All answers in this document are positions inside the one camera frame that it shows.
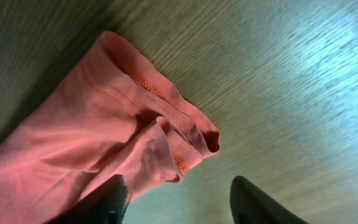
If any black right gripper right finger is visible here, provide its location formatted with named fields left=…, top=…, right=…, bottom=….
left=229, top=175, right=307, bottom=224

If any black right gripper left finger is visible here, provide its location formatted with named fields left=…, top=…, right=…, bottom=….
left=49, top=175, right=128, bottom=224

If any orange McKinney Boyd soccer t-shirt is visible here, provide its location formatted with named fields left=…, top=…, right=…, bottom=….
left=0, top=31, right=220, bottom=223

